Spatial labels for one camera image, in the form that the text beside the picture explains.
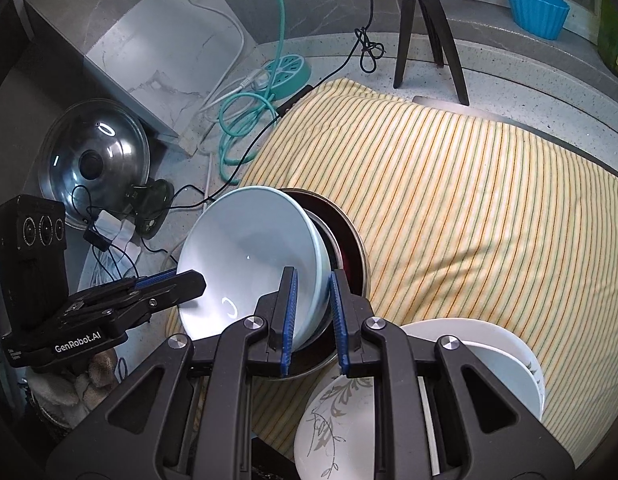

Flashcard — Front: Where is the white plate grey branch print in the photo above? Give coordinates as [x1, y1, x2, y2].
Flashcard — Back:
[293, 374, 440, 480]

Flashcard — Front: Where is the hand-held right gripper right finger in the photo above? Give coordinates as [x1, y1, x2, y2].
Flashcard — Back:
[330, 269, 575, 480]

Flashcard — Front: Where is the stainless steel bowl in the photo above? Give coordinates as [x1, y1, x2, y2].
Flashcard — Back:
[249, 187, 374, 383]

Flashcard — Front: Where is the teal cable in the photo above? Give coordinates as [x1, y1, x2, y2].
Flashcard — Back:
[218, 0, 290, 181]

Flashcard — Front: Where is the person's left hand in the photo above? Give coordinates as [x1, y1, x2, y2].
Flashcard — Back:
[31, 347, 122, 408]

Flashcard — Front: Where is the glass pot lid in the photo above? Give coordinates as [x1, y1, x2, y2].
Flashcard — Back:
[38, 100, 152, 231]

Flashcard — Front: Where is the green dish soap bottle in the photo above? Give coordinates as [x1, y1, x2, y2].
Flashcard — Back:
[596, 0, 618, 81]

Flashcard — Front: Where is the white cable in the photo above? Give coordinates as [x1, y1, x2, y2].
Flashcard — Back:
[179, 0, 270, 113]

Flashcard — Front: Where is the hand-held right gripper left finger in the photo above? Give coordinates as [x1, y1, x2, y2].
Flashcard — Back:
[46, 266, 300, 480]

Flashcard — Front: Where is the thin black cable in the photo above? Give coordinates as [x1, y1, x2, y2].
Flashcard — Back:
[71, 182, 216, 273]

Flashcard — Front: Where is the blue fluted silicone cup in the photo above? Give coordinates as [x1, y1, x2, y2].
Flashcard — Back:
[503, 0, 571, 41]

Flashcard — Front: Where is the teal power strip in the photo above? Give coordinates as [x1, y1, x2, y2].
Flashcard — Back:
[261, 55, 314, 98]

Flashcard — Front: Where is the yellow striped cloth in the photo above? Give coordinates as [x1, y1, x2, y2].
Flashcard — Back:
[164, 77, 618, 471]

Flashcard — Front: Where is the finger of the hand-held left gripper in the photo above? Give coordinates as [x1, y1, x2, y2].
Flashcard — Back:
[135, 268, 180, 291]
[133, 269, 208, 314]

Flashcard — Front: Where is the black tripod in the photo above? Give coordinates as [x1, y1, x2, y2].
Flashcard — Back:
[393, 0, 471, 107]

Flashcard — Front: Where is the small black device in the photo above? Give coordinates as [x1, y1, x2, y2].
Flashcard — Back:
[84, 227, 112, 251]

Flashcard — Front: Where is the light blue bowl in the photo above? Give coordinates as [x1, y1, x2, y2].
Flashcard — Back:
[175, 185, 331, 351]

